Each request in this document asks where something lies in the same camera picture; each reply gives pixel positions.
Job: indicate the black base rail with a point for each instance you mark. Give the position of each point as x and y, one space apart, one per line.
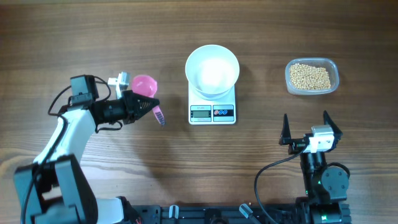
277 213

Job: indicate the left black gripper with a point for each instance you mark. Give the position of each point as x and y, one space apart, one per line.
133 112

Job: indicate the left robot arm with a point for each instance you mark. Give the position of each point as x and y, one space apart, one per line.
54 189

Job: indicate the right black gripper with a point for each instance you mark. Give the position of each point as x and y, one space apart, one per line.
296 144

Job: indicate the white bowl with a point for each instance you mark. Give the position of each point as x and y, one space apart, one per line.
212 71

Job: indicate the pink plastic scoop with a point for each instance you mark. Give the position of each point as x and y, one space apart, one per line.
147 86

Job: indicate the soybeans in container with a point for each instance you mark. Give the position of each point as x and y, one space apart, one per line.
305 77

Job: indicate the clear plastic container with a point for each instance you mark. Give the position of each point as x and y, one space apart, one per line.
315 62

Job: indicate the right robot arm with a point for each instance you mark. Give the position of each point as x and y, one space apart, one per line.
326 184

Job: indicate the white digital kitchen scale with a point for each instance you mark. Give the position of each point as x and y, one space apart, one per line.
211 111

